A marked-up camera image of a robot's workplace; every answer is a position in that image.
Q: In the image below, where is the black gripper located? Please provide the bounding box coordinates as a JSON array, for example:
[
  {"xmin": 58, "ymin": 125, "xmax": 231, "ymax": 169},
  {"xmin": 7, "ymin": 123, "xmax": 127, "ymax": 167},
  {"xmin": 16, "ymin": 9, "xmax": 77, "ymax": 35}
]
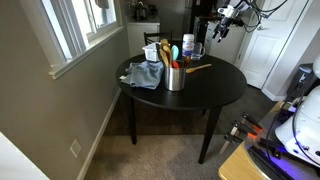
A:
[{"xmin": 212, "ymin": 4, "xmax": 240, "ymax": 44}]

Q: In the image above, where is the light wooden spatula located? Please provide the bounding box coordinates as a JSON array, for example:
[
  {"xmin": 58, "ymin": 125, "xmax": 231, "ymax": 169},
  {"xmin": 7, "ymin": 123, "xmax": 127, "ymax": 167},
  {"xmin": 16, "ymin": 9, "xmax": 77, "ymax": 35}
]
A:
[{"xmin": 185, "ymin": 63, "xmax": 213, "ymax": 74}]

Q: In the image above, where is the silver metal utensil cup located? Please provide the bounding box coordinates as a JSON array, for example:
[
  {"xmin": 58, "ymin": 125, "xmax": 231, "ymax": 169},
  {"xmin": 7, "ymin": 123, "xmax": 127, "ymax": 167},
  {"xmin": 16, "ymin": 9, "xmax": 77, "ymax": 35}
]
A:
[{"xmin": 163, "ymin": 61, "xmax": 187, "ymax": 92}]

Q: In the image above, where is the teal silicone spatula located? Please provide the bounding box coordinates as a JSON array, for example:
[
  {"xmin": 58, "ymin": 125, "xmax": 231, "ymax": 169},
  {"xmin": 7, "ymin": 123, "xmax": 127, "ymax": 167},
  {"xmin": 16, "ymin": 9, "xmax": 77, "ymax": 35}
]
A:
[{"xmin": 170, "ymin": 44, "xmax": 180, "ymax": 68}]

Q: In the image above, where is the clear glass mug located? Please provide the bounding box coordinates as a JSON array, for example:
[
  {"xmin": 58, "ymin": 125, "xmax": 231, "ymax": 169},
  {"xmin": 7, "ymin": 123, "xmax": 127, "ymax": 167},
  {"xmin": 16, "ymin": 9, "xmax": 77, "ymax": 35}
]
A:
[{"xmin": 191, "ymin": 42, "xmax": 206, "ymax": 62}]

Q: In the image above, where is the clear plastic jar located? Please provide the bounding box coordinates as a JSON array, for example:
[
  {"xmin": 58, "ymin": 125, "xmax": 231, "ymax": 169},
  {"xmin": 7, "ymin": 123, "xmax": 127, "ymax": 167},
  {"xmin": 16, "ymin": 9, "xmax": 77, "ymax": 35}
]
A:
[{"xmin": 181, "ymin": 33, "xmax": 196, "ymax": 58}]

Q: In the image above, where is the dark brown wooden spoon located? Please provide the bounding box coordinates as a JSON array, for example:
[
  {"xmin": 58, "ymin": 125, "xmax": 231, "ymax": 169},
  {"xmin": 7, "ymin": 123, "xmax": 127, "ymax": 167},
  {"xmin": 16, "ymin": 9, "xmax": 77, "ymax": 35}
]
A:
[{"xmin": 183, "ymin": 55, "xmax": 192, "ymax": 68}]

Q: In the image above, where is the black round table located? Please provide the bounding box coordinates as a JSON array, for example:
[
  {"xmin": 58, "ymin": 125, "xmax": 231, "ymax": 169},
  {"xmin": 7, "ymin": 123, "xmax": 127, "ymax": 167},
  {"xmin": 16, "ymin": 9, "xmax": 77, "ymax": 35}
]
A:
[{"xmin": 115, "ymin": 53, "xmax": 248, "ymax": 165}]

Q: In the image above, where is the black dining chair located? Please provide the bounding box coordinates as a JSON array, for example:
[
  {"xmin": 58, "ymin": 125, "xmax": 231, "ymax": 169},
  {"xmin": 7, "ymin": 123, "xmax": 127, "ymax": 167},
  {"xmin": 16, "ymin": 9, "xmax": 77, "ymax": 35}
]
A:
[{"xmin": 143, "ymin": 30, "xmax": 174, "ymax": 46}]

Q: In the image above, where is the white plastic basket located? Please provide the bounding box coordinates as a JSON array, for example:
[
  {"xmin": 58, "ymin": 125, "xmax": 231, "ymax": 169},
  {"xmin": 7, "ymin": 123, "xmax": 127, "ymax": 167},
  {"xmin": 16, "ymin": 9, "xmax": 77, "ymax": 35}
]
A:
[{"xmin": 142, "ymin": 41, "xmax": 162, "ymax": 63}]

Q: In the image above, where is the white kitchen cabinet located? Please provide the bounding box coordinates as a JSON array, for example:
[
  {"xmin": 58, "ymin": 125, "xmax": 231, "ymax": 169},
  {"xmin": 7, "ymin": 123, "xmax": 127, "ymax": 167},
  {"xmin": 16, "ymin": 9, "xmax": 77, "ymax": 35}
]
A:
[{"xmin": 125, "ymin": 16, "xmax": 161, "ymax": 58}]

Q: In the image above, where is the blue-gray cloth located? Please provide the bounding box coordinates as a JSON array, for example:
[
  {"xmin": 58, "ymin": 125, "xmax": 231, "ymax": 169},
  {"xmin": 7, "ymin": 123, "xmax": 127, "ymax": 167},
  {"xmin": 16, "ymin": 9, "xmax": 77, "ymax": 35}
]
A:
[{"xmin": 120, "ymin": 60, "xmax": 165, "ymax": 90}]

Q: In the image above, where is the black box unit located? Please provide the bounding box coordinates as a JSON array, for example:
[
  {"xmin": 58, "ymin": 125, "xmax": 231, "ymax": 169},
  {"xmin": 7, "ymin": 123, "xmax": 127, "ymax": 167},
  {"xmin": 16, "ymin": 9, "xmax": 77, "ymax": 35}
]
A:
[{"xmin": 285, "ymin": 63, "xmax": 318, "ymax": 103}]

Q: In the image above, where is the wooden robot platform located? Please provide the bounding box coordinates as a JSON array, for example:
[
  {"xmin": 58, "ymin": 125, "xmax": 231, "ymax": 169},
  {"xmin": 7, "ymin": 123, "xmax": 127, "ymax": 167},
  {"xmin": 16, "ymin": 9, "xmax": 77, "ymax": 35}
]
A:
[{"xmin": 218, "ymin": 101, "xmax": 320, "ymax": 180}]

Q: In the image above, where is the white-framed window by table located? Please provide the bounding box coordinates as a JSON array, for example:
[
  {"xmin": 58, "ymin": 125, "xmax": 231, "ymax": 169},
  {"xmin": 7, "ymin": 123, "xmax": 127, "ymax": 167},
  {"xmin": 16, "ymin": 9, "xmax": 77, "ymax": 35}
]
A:
[{"xmin": 19, "ymin": 0, "xmax": 125, "ymax": 80}]

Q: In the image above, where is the white furniture block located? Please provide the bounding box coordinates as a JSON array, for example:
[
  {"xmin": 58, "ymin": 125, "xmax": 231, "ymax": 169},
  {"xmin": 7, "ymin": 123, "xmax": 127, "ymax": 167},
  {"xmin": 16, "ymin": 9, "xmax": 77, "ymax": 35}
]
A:
[{"xmin": 0, "ymin": 131, "xmax": 51, "ymax": 180}]

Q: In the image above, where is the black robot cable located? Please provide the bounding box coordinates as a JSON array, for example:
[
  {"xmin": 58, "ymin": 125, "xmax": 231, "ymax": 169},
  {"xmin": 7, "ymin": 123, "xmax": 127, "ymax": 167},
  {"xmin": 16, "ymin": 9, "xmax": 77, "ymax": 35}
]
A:
[{"xmin": 242, "ymin": 0, "xmax": 289, "ymax": 34}]

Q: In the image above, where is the orange-handled bar clamp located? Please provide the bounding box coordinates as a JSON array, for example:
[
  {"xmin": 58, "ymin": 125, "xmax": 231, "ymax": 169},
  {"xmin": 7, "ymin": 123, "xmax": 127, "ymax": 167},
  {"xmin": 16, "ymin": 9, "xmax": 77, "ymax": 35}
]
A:
[
  {"xmin": 219, "ymin": 133, "xmax": 246, "ymax": 155},
  {"xmin": 231, "ymin": 120, "xmax": 259, "ymax": 140},
  {"xmin": 240, "ymin": 112, "xmax": 264, "ymax": 134}
]

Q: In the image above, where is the white wall vent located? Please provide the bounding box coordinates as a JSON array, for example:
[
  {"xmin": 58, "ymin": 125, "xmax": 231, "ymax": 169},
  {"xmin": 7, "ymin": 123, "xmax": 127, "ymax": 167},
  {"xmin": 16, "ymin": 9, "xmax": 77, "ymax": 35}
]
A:
[{"xmin": 69, "ymin": 138, "xmax": 83, "ymax": 158}]

